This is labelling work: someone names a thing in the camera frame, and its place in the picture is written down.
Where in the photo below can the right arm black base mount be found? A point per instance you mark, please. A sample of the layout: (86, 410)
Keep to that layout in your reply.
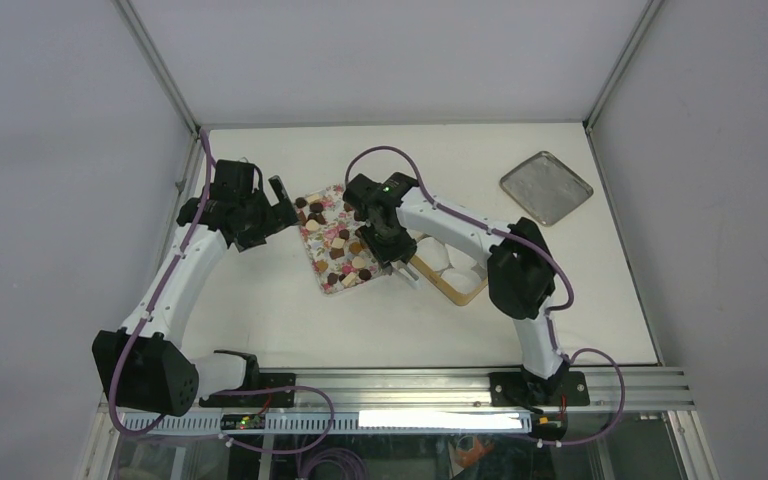
(523, 389)

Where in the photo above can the floral rectangular tray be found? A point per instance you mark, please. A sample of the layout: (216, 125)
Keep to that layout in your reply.
(329, 229)

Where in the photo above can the white rectangular chocolate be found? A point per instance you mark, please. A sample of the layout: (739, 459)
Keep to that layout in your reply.
(349, 279)

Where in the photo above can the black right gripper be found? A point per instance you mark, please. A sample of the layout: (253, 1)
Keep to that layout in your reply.
(402, 250)

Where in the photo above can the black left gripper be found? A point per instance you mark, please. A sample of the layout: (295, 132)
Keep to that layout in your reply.
(276, 215)

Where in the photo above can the silver square tin lid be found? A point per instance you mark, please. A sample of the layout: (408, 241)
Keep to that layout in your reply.
(546, 188)

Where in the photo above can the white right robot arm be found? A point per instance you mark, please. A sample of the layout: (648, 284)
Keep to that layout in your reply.
(520, 270)

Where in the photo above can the white slotted cable duct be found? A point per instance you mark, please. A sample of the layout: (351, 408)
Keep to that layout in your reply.
(362, 422)

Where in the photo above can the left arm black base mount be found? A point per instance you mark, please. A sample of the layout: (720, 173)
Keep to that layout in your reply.
(251, 391)

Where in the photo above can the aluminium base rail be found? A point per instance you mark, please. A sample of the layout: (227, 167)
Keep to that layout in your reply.
(591, 389)

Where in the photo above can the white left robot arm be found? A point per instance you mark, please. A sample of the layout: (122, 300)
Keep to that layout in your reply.
(141, 365)

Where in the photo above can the white paper cup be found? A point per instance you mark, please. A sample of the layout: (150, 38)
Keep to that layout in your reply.
(462, 281)
(462, 261)
(433, 253)

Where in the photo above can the gold square tin box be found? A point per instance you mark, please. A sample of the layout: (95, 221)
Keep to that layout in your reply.
(435, 279)

